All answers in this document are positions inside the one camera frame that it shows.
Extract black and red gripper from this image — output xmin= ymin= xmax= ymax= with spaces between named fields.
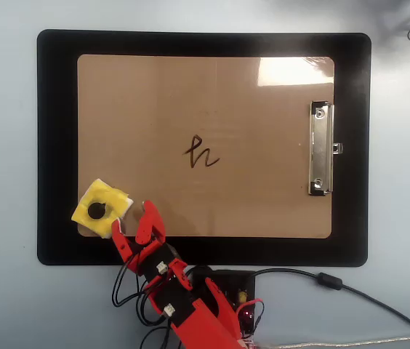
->
xmin=111 ymin=199 xmax=180 ymax=284

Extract yellow sponge with black knob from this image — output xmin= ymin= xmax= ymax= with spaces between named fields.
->
xmin=71 ymin=177 xmax=134 ymax=240

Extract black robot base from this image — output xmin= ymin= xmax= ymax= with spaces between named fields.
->
xmin=189 ymin=266 xmax=257 ymax=336

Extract black marker writing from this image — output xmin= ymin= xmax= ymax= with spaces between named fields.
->
xmin=182 ymin=135 xmax=222 ymax=169

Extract black mat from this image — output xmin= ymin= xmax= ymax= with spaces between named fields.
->
xmin=36 ymin=29 xmax=372 ymax=268

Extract brown clipboard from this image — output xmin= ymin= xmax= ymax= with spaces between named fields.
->
xmin=76 ymin=54 xmax=336 ymax=240

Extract metal clipboard clip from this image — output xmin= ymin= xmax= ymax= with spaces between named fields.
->
xmin=307 ymin=100 xmax=345 ymax=197

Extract black servo wires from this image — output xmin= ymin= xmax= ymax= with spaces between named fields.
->
xmin=111 ymin=260 xmax=177 ymax=349

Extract red wire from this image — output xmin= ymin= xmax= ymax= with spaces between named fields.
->
xmin=236 ymin=297 xmax=265 ymax=334

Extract black power cable with ferrite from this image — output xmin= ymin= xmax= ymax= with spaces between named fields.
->
xmin=251 ymin=268 xmax=410 ymax=336

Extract silver braided USB cable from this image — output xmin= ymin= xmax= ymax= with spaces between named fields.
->
xmin=246 ymin=334 xmax=410 ymax=349

